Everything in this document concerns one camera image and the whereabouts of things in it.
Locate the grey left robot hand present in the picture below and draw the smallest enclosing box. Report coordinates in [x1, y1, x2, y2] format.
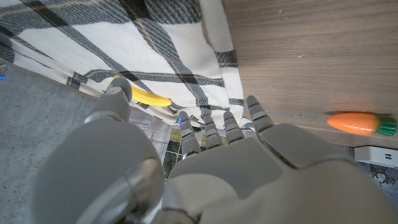
[32, 77, 398, 224]

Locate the cream plaid scarf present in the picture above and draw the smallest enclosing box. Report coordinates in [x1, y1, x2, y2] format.
[0, 0, 245, 130]

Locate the yellow toy banana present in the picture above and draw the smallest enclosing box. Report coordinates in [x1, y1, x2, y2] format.
[113, 74, 172, 108]

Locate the orange toy carrot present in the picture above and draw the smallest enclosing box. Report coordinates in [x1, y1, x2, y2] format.
[326, 111, 398, 137]

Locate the white power strip box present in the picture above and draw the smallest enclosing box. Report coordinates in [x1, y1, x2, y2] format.
[354, 146, 398, 169]

